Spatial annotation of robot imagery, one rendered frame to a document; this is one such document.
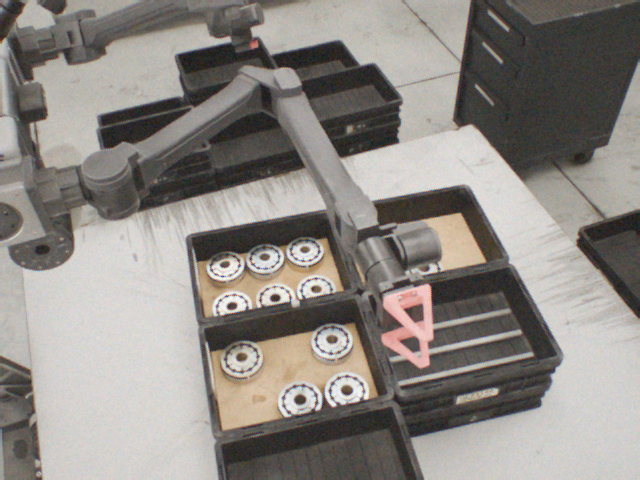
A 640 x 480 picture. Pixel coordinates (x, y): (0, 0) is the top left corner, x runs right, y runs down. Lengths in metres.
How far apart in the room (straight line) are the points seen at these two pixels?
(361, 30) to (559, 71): 1.74
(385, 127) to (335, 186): 1.75
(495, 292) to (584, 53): 1.45
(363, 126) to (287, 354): 1.36
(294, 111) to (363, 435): 0.74
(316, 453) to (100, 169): 0.78
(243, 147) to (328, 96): 0.43
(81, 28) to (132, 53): 2.78
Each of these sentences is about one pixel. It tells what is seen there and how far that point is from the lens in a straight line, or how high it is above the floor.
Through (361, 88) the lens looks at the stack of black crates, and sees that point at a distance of 3.05.
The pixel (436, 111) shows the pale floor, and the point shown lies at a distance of 3.77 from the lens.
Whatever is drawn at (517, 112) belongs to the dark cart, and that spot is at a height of 0.49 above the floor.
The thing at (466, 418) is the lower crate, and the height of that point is 0.74.
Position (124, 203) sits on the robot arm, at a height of 1.43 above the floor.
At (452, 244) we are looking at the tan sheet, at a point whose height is 0.83.
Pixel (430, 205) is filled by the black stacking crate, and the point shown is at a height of 0.88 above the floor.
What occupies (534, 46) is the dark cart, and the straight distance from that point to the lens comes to 2.84.
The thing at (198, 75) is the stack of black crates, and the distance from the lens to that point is 3.21.
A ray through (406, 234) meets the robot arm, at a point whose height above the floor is 1.48.
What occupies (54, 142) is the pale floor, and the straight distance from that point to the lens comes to 3.84.
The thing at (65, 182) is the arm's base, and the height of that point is 1.48.
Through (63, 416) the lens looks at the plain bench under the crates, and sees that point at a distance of 1.88.
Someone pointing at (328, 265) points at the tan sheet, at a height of 0.83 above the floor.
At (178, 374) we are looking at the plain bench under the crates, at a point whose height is 0.70.
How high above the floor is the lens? 2.25
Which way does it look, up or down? 48 degrees down
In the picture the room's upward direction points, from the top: 2 degrees counter-clockwise
